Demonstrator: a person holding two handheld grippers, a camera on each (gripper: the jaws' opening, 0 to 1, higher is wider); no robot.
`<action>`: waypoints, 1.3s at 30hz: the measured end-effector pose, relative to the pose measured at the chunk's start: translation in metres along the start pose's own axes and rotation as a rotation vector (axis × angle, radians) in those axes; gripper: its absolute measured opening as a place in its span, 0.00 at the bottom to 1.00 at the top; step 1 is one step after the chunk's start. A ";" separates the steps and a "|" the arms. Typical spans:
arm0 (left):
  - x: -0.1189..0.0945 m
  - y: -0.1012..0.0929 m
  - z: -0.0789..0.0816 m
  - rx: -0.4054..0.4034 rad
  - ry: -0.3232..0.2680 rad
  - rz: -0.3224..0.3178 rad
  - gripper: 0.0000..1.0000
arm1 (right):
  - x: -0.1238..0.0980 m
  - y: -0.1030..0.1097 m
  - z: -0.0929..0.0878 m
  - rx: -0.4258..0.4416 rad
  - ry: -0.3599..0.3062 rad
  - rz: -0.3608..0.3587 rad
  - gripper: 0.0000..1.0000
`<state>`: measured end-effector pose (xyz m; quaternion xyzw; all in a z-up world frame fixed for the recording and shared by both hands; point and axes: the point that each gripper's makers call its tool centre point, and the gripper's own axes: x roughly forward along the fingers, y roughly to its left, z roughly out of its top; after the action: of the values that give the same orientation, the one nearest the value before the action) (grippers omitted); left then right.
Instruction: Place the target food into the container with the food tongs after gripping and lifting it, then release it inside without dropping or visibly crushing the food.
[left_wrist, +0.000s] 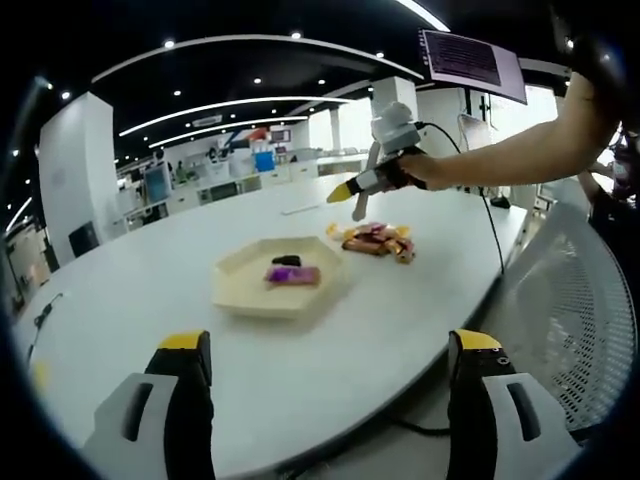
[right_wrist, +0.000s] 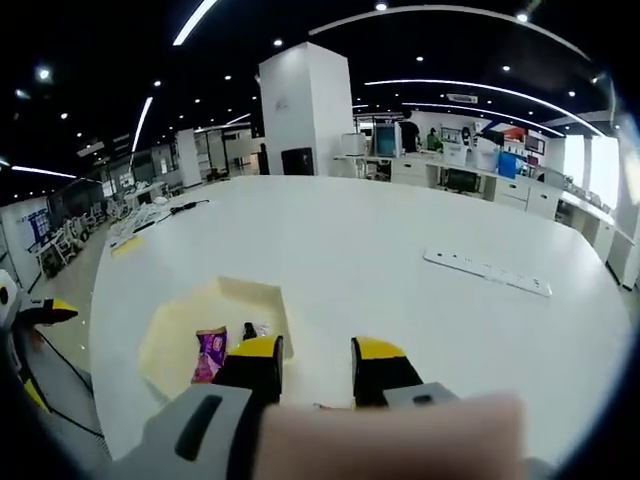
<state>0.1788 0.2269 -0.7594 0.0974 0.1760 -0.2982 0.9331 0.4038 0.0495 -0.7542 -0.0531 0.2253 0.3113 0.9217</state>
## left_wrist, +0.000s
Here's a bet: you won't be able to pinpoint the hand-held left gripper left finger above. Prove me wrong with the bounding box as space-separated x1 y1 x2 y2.
82 329 217 480

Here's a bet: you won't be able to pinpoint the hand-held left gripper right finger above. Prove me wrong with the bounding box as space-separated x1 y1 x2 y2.
447 328 585 480

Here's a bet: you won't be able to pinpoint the pile of snack packets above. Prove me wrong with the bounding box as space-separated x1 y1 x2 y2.
325 222 418 265

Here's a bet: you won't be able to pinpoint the purple snack packet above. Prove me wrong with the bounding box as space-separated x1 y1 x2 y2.
264 264 322 292

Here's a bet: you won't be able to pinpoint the beige hexagonal container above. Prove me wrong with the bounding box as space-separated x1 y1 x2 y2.
212 235 346 321

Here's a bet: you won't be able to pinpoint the person's right hand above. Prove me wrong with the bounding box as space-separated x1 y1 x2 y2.
397 152 454 191

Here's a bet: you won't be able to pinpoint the white counter cabinets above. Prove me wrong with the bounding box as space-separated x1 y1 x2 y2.
117 148 381 227

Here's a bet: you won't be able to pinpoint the computer monitor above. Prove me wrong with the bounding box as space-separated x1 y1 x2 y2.
418 28 529 121

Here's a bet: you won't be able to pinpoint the white mesh chair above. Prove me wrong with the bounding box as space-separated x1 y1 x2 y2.
492 199 640 441

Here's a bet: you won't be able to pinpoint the teal glass cabinet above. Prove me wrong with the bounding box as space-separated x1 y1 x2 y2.
144 163 174 202

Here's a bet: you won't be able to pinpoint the black waste bin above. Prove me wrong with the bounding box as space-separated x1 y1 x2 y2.
68 222 102 259

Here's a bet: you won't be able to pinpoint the person's black shirt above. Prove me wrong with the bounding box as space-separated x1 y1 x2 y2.
549 4 634 126

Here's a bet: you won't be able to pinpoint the white square pillar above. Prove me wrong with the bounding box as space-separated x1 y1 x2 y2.
38 91 127 261

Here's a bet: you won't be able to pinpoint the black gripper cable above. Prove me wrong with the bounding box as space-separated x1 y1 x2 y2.
417 121 507 275

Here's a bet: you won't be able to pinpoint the black plug cable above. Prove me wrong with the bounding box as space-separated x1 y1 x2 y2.
27 292 66 362

